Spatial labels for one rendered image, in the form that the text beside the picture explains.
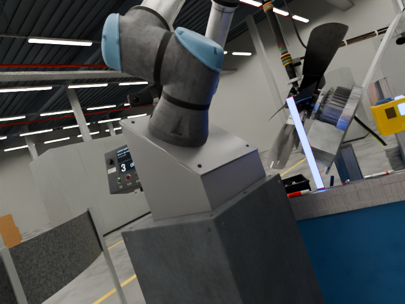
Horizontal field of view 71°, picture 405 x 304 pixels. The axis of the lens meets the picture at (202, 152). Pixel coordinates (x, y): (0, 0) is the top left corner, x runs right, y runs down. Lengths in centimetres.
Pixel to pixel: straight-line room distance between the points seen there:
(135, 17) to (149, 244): 49
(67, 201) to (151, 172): 629
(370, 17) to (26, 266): 1324
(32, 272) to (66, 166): 496
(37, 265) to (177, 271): 169
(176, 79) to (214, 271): 39
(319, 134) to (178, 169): 82
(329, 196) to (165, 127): 62
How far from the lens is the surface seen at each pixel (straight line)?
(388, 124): 97
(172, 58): 62
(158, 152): 63
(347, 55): 1373
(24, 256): 222
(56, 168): 696
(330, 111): 137
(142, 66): 64
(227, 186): 63
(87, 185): 714
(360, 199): 104
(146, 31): 65
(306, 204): 105
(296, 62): 140
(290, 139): 139
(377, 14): 1369
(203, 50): 60
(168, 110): 64
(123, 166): 127
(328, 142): 129
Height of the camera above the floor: 112
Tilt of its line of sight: level
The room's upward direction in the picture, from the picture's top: 20 degrees counter-clockwise
